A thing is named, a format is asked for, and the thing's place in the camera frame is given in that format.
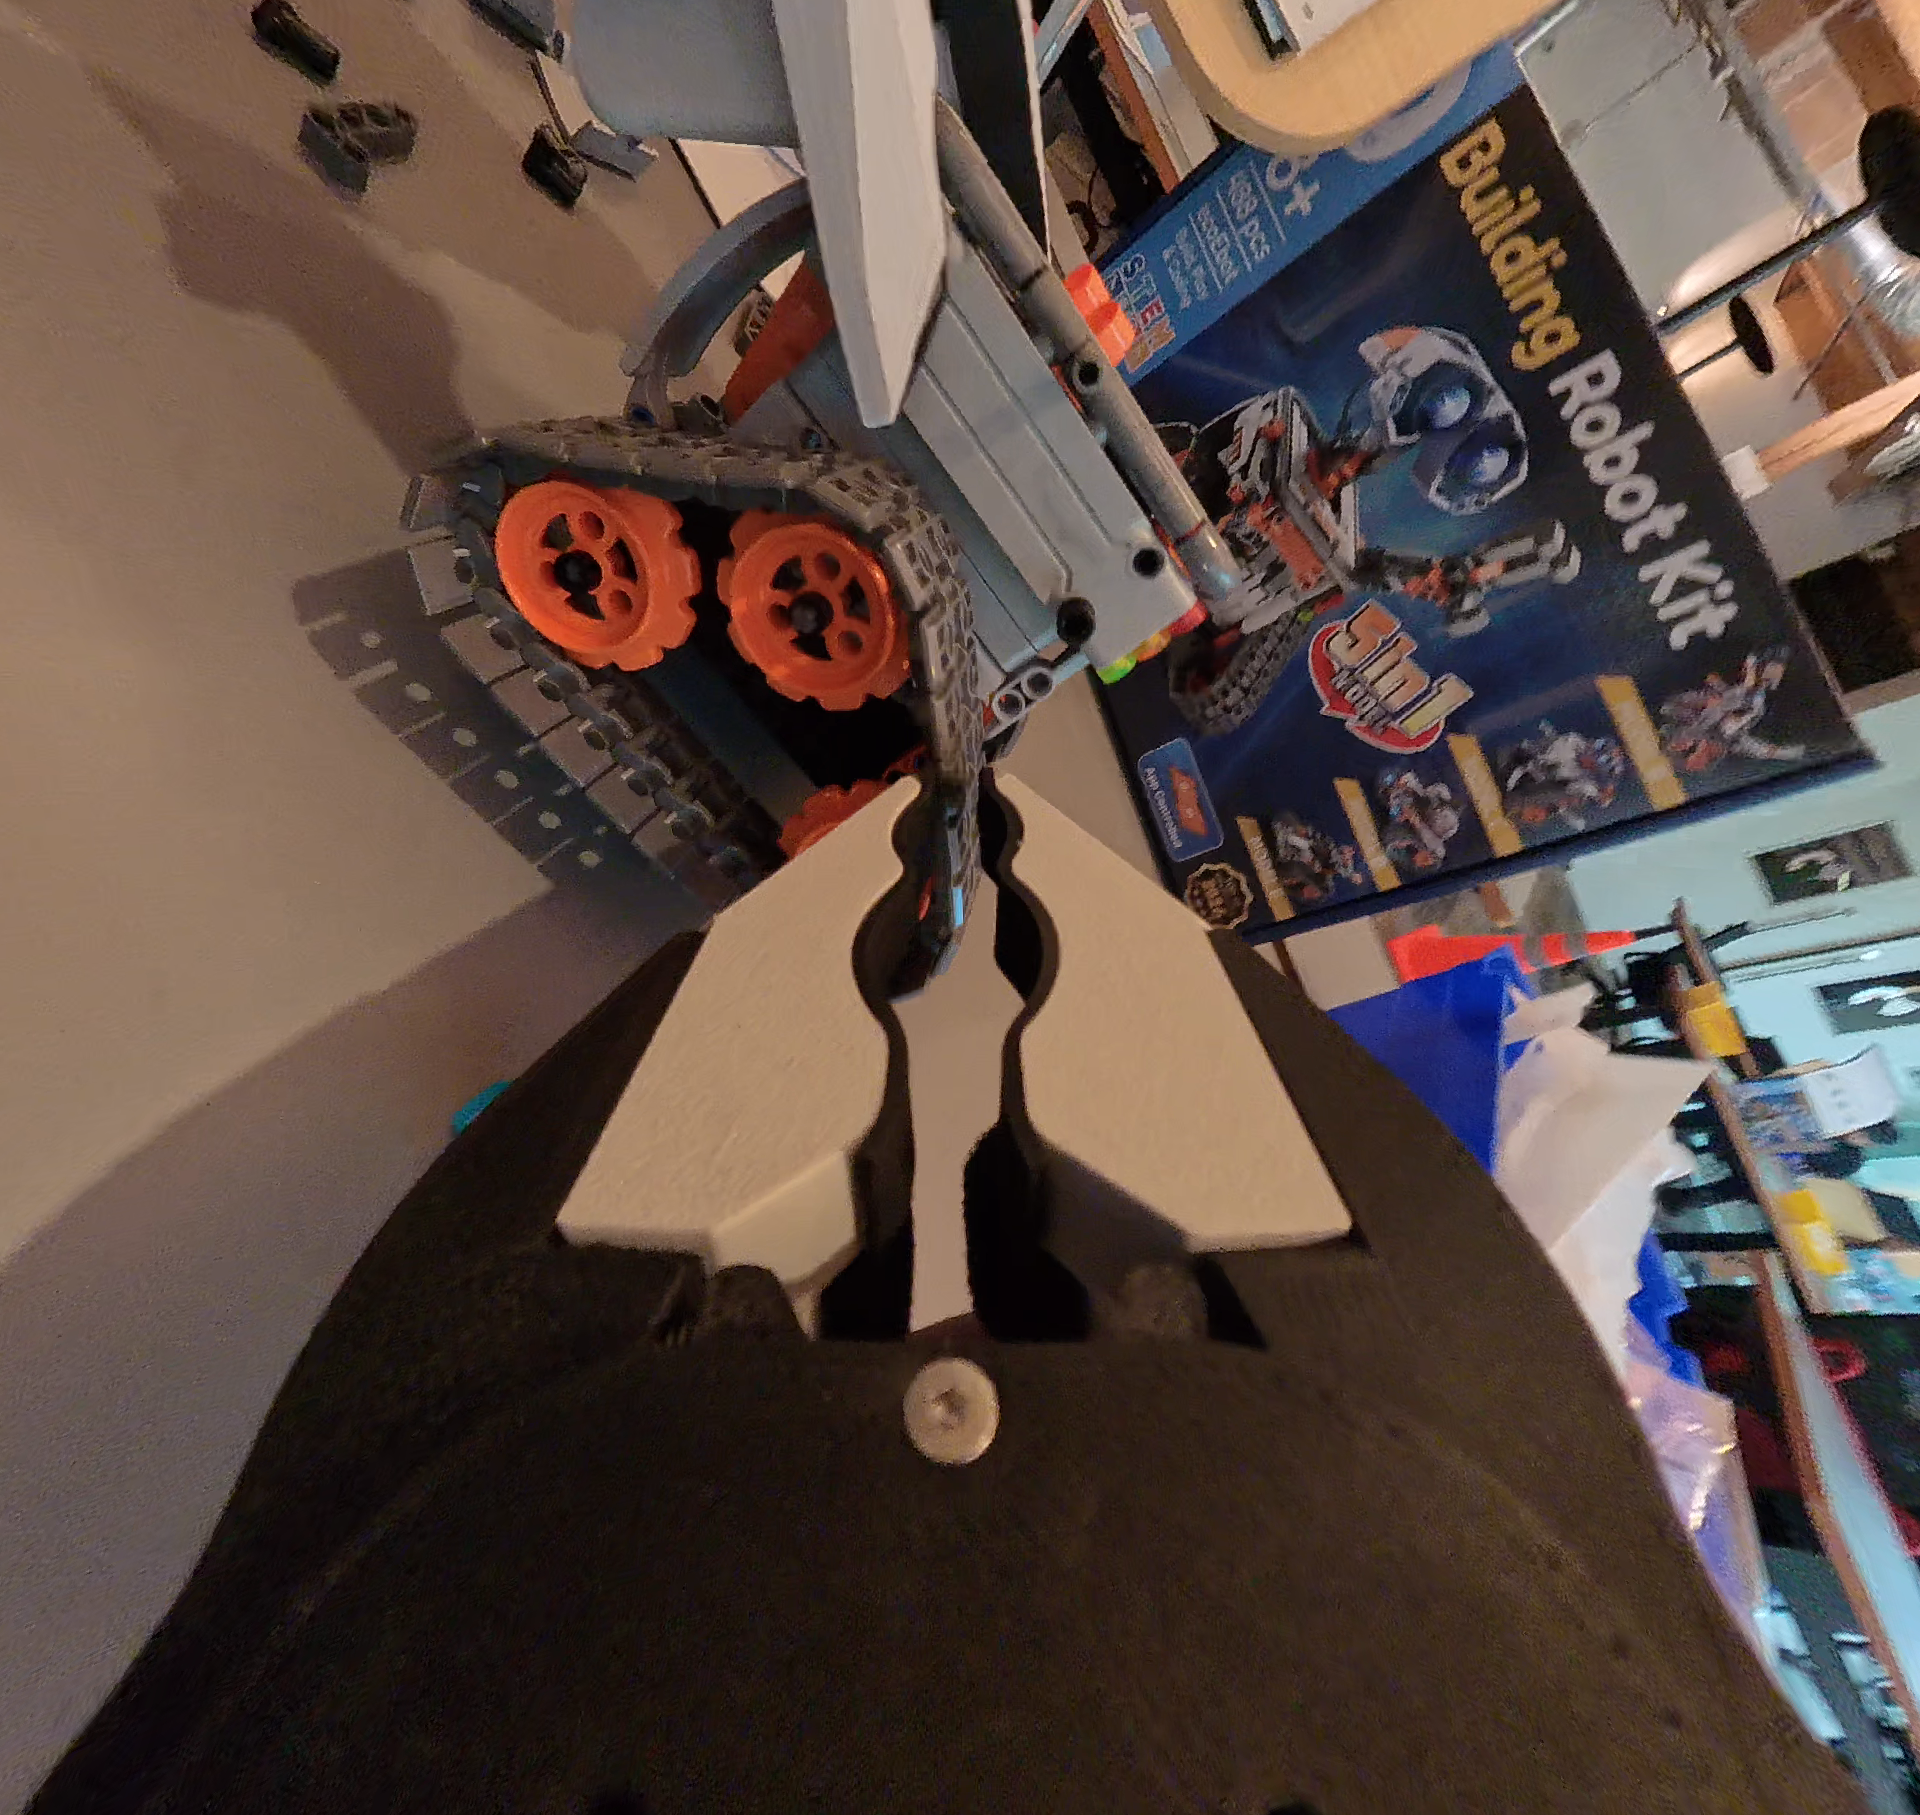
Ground grey orange toy brick robot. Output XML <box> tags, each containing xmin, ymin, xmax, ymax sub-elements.
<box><xmin>488</xmin><ymin>105</ymin><xmax>1256</xmax><ymax>859</ymax></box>

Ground dark blue toy packaging box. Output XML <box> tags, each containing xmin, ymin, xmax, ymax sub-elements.
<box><xmin>1092</xmin><ymin>90</ymin><xmax>1881</xmax><ymax>948</ymax></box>

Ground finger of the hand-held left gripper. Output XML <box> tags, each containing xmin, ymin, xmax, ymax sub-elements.
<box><xmin>574</xmin><ymin>0</ymin><xmax>962</xmax><ymax>426</ymax></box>
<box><xmin>927</xmin><ymin>0</ymin><xmax>1052</xmax><ymax>248</ymax></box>

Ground grey toy track strip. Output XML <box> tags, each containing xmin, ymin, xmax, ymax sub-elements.
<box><xmin>294</xmin><ymin>412</ymin><xmax>1000</xmax><ymax>1004</ymax></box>

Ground blue storage bin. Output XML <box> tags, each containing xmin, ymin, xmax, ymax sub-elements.
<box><xmin>1327</xmin><ymin>944</ymin><xmax>1713</xmax><ymax>1412</ymax></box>

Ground white crumpled packing bags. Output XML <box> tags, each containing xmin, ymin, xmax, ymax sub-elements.
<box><xmin>1491</xmin><ymin>975</ymin><xmax>1720</xmax><ymax>1344</ymax></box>

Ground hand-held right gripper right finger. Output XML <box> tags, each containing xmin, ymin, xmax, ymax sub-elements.
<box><xmin>990</xmin><ymin>771</ymin><xmax>1355</xmax><ymax>1340</ymax></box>

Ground silver ventilation duct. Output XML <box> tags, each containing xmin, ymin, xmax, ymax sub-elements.
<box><xmin>1836</xmin><ymin>203</ymin><xmax>1920</xmax><ymax>309</ymax></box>

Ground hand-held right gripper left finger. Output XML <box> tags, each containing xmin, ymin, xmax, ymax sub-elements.
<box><xmin>555</xmin><ymin>776</ymin><xmax>933</xmax><ymax>1335</ymax></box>

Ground dark grey toy connector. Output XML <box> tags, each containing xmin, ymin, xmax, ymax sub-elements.
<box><xmin>297</xmin><ymin>95</ymin><xmax>422</xmax><ymax>196</ymax></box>

